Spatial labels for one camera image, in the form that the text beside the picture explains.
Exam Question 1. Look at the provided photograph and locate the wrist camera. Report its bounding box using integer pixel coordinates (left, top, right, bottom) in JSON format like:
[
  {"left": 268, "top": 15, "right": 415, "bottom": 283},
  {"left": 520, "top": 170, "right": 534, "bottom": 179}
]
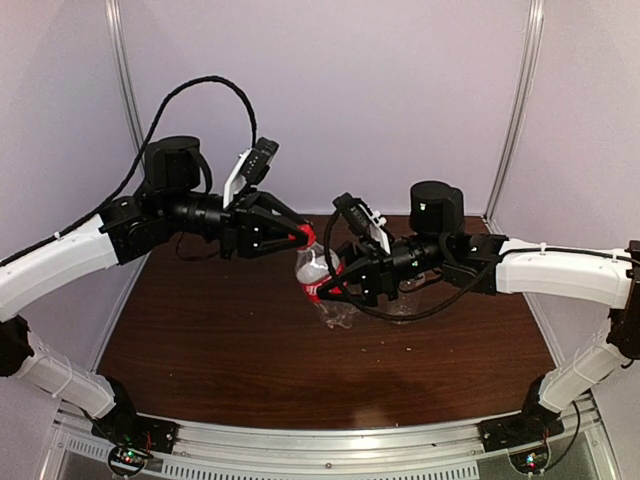
[
  {"left": 333, "top": 193, "right": 393, "bottom": 254},
  {"left": 223, "top": 137, "right": 279, "bottom": 211}
]

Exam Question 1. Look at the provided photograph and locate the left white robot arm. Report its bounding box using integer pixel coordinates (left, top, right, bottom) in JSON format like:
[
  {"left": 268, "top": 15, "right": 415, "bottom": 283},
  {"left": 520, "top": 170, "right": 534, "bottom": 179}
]
[{"left": 1, "top": 136, "right": 311, "bottom": 444}]

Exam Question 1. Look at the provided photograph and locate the right aluminium frame post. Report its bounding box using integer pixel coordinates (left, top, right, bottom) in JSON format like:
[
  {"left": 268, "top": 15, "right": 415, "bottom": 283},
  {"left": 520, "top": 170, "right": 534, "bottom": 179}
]
[{"left": 483, "top": 0, "right": 545, "bottom": 224}]

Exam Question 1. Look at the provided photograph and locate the right black braided cable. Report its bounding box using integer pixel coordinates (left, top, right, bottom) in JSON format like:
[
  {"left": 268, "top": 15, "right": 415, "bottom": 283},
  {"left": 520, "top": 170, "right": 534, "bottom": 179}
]
[{"left": 323, "top": 199, "right": 640, "bottom": 322}]

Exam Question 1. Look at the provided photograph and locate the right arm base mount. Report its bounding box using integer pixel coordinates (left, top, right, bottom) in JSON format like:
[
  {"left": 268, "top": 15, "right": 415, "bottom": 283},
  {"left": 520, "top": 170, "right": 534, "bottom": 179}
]
[{"left": 478, "top": 376, "right": 564, "bottom": 476}]

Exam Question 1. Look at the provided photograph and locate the clear plastic bottle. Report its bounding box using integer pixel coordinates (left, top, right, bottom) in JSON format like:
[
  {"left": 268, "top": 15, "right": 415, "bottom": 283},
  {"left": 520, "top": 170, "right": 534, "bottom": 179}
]
[{"left": 386, "top": 280, "right": 420, "bottom": 317}]

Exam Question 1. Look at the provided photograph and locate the black braided cable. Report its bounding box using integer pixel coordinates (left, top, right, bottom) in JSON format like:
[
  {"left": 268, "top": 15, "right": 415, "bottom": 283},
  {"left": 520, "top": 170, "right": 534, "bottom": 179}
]
[
  {"left": 323, "top": 199, "right": 640, "bottom": 322},
  {"left": 0, "top": 74, "right": 261, "bottom": 266}
]

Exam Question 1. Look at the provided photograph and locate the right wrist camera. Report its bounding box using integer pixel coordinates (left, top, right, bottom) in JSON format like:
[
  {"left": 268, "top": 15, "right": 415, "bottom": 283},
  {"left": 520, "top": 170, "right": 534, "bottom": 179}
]
[{"left": 333, "top": 193, "right": 393, "bottom": 254}]

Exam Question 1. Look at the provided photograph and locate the aluminium front rail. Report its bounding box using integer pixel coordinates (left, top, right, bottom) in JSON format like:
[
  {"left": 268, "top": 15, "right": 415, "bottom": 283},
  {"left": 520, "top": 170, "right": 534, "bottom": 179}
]
[{"left": 39, "top": 394, "right": 621, "bottom": 480}]

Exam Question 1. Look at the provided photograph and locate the red bottle cap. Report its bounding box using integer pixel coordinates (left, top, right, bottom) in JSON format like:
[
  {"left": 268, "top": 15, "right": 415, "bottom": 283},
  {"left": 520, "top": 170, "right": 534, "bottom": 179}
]
[{"left": 298, "top": 224, "right": 317, "bottom": 250}]

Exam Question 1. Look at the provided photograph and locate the clear cola bottle red label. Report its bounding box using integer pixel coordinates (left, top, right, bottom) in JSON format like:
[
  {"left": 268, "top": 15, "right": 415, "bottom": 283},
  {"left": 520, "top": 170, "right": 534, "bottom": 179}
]
[{"left": 295, "top": 224, "right": 356, "bottom": 329}]

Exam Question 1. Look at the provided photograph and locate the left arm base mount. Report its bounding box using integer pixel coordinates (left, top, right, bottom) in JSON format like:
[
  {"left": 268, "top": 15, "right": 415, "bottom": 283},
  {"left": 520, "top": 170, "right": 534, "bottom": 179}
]
[{"left": 84, "top": 376, "right": 179, "bottom": 478}]

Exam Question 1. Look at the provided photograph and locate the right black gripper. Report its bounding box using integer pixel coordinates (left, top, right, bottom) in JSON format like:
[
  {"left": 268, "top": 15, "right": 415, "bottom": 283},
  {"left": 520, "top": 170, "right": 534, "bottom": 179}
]
[{"left": 309, "top": 233, "right": 448, "bottom": 308}]

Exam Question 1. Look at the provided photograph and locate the left black braided cable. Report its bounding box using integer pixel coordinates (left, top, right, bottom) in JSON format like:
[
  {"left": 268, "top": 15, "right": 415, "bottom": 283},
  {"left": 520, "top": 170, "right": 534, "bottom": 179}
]
[{"left": 0, "top": 74, "right": 261, "bottom": 266}]

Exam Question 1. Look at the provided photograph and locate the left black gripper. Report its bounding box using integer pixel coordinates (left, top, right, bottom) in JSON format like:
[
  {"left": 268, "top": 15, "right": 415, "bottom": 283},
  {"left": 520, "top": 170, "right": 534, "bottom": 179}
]
[{"left": 161, "top": 185, "right": 312, "bottom": 259}]

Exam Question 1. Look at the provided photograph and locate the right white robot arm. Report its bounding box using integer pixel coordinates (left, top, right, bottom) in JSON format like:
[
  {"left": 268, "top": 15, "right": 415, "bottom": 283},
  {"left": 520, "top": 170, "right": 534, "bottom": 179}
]
[{"left": 317, "top": 181, "right": 639, "bottom": 442}]

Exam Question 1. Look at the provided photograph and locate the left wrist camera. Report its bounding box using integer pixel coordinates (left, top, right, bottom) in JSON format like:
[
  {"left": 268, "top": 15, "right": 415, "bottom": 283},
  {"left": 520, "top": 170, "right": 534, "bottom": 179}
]
[{"left": 223, "top": 137, "right": 279, "bottom": 211}]

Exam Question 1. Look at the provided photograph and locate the left aluminium frame post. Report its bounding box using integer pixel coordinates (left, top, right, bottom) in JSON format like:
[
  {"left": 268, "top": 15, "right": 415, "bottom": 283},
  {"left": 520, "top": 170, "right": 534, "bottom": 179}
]
[{"left": 104, "top": 0, "right": 145, "bottom": 153}]

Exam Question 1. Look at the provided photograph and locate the aluminium frame post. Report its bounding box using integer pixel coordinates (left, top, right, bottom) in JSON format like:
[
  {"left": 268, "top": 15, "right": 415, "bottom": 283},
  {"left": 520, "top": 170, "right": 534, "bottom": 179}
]
[
  {"left": 104, "top": 0, "right": 145, "bottom": 153},
  {"left": 483, "top": 0, "right": 545, "bottom": 224}
]

